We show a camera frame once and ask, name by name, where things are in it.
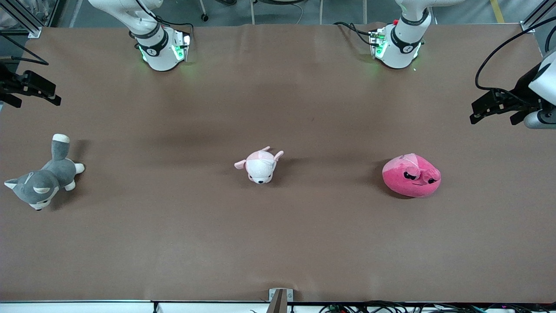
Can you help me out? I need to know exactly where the round pink plush toy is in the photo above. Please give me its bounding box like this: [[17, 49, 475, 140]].
[[382, 153, 442, 199]]

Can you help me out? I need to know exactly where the aluminium frame profile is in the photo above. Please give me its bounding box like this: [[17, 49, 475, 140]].
[[520, 0, 556, 33], [0, 0, 43, 39]]

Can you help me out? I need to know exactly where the tangled black cable bundle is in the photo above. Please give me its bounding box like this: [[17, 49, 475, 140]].
[[318, 300, 556, 313]]

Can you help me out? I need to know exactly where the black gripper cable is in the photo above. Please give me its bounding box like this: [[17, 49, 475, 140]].
[[475, 15, 556, 94], [0, 34, 49, 67]]

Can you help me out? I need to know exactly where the table cover sheet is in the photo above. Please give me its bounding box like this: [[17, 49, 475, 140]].
[[0, 22, 556, 304]]

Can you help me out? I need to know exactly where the white table edge rail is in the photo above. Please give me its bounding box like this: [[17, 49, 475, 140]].
[[0, 300, 270, 313]]

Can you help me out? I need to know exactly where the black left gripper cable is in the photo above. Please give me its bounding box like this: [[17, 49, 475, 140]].
[[475, 15, 556, 94]]

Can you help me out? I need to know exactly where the white pink plush puppy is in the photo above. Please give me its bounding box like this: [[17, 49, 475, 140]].
[[234, 147, 285, 185]]

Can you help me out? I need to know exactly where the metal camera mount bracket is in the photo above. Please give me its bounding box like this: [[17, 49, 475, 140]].
[[268, 288, 294, 313]]

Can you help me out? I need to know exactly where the black left arm base cable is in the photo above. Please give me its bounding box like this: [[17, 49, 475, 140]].
[[333, 21, 375, 47]]

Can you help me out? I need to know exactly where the grey white husky plush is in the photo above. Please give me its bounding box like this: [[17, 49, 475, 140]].
[[4, 133, 86, 211]]

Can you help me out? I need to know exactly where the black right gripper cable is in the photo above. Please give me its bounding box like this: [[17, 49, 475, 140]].
[[0, 34, 49, 67]]

